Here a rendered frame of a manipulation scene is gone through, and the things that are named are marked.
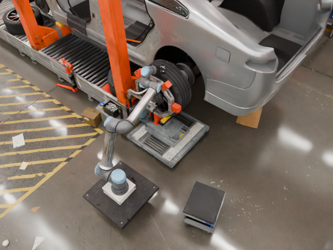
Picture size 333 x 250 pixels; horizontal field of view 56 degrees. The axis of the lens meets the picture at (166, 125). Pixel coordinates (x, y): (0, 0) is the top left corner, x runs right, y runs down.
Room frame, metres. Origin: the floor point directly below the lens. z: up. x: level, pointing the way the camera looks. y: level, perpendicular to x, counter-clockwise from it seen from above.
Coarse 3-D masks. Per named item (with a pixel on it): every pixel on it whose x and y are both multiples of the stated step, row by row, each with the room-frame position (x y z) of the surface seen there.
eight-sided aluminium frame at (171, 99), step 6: (150, 78) 2.65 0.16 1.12; (156, 78) 2.65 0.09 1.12; (138, 84) 2.79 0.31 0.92; (162, 84) 2.57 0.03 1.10; (138, 90) 2.79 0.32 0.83; (162, 90) 2.53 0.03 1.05; (168, 90) 2.54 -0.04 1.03; (168, 96) 2.49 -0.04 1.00; (168, 102) 2.47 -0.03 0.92; (168, 108) 2.48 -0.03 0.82; (156, 114) 2.61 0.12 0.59; (162, 114) 2.54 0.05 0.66; (168, 114) 2.47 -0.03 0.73
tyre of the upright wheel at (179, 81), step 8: (168, 64) 2.82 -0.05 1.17; (168, 72) 2.69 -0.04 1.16; (176, 72) 2.71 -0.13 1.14; (176, 80) 2.63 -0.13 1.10; (184, 80) 2.67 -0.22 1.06; (176, 88) 2.55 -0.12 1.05; (184, 88) 2.61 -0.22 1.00; (176, 96) 2.51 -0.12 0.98; (184, 96) 2.56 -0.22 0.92; (184, 104) 2.56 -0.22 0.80
